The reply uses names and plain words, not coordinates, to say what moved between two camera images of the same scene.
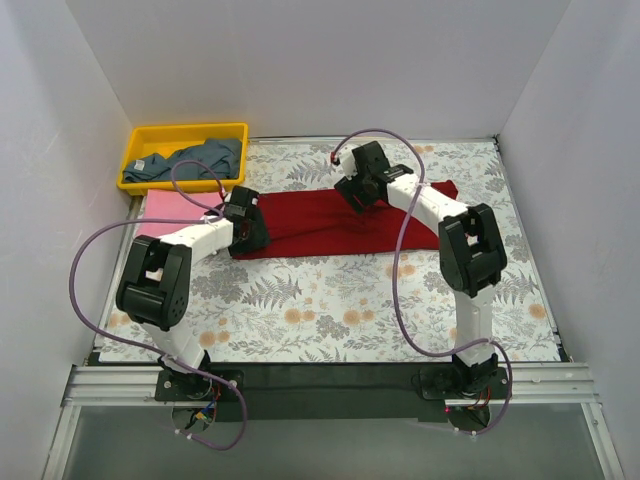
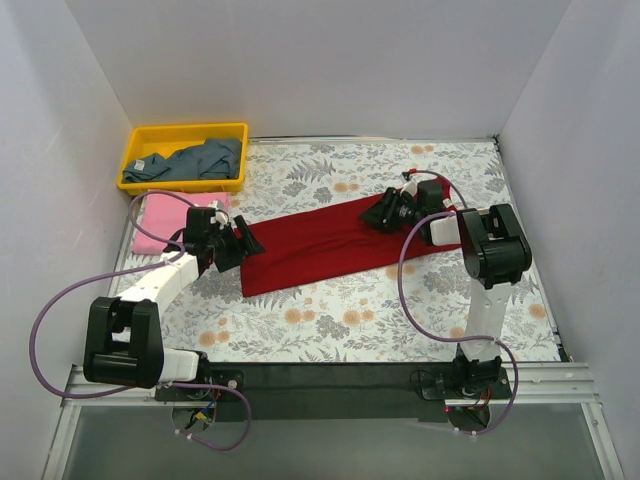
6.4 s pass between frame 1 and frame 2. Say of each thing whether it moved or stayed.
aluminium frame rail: stayed
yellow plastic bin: stayed
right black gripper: moved
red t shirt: moved
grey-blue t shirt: stayed
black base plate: stayed
